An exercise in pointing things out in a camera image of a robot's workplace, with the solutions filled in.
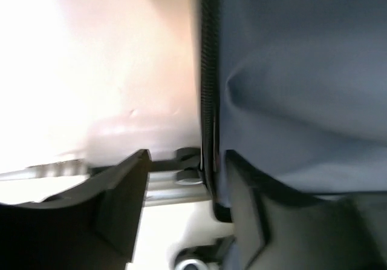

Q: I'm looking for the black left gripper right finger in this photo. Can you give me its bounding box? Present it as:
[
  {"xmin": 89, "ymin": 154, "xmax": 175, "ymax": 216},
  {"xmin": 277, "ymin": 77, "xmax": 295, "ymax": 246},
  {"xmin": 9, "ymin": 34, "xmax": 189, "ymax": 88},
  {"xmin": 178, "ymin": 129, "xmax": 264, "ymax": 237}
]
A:
[{"xmin": 226, "ymin": 150, "xmax": 386, "ymax": 269}]

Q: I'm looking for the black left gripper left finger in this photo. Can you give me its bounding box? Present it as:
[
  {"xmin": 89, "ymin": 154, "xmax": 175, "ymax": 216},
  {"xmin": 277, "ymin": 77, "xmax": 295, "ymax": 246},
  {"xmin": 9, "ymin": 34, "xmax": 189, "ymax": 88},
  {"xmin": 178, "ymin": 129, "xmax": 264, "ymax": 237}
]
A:
[{"xmin": 1, "ymin": 150, "xmax": 151, "ymax": 269}]

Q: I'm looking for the yellow hard-shell suitcase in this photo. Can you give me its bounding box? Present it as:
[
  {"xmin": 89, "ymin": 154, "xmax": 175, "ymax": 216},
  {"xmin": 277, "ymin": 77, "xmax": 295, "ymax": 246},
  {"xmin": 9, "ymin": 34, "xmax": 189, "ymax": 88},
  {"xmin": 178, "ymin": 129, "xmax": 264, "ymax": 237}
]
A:
[{"xmin": 198, "ymin": 0, "xmax": 387, "ymax": 270}]

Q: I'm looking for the aluminium mounting rail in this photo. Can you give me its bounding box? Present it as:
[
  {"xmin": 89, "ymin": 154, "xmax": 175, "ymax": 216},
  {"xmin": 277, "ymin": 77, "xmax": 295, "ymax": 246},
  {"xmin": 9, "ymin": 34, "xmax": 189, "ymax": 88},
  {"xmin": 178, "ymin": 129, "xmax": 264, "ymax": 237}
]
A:
[{"xmin": 1, "ymin": 148, "xmax": 209, "ymax": 206}]

